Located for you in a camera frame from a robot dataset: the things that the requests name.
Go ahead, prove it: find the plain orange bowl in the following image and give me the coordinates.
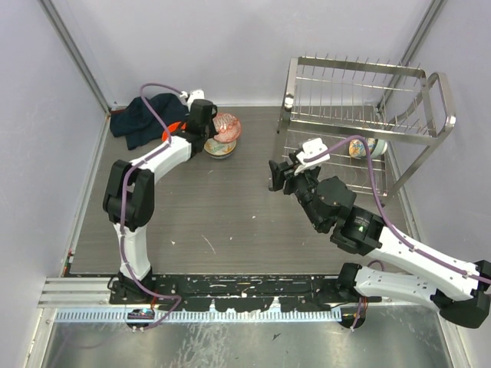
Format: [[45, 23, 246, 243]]
[[161, 121, 186, 142]]

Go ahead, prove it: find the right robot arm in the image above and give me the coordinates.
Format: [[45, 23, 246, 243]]
[[269, 160, 490, 329]]

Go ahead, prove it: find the slotted cable duct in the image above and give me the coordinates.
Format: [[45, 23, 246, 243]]
[[54, 307, 342, 324]]

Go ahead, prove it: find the stainless steel dish rack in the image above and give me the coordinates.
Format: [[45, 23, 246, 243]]
[[273, 56, 456, 202]]

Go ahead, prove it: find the dark blue crumpled cloth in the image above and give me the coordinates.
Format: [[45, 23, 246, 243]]
[[110, 94, 189, 150]]

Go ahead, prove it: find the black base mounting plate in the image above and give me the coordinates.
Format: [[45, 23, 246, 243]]
[[107, 274, 358, 313]]

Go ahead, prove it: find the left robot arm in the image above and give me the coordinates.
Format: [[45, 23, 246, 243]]
[[103, 98, 217, 304]]

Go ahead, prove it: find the green grid back bowl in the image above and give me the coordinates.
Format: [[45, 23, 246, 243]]
[[371, 139, 387, 159]]

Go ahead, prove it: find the blue zigzag back bowl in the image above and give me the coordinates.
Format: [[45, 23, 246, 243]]
[[213, 113, 242, 143]]

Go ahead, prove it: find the orange floral back bowl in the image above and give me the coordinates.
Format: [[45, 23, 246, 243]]
[[204, 138, 237, 159]]

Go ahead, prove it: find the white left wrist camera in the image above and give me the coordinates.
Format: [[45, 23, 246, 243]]
[[179, 89, 205, 107]]

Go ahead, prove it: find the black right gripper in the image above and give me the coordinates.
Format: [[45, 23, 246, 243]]
[[269, 153, 325, 231]]

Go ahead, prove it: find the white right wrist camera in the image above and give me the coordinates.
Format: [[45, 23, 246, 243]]
[[294, 137, 330, 175]]

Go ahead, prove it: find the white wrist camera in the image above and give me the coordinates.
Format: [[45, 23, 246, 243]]
[[179, 89, 205, 107], [294, 137, 330, 175]]

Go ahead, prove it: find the yellow orange back bowl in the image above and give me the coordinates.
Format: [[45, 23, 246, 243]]
[[348, 138, 377, 159]]

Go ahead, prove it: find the aluminium frame rail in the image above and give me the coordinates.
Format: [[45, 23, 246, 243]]
[[36, 274, 457, 310]]

